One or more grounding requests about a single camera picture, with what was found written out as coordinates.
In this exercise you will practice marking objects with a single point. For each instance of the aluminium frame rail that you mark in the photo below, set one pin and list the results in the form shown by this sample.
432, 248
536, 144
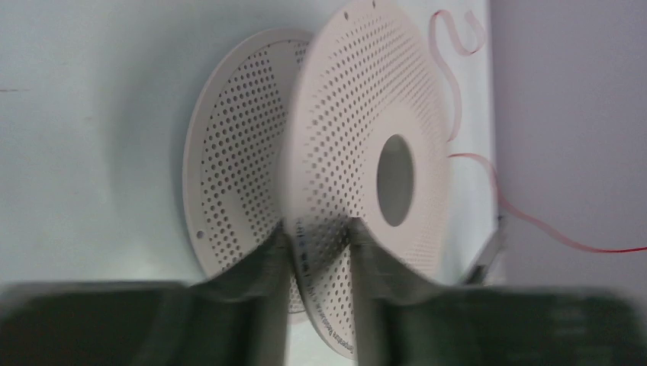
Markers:
488, 267

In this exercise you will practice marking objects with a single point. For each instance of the white perforated cable spool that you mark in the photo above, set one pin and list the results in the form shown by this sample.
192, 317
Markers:
309, 131

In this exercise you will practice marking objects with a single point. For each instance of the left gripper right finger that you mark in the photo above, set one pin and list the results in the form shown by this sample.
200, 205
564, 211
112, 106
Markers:
402, 318

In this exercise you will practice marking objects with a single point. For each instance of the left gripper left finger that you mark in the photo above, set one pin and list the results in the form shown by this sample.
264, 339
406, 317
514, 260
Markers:
239, 317

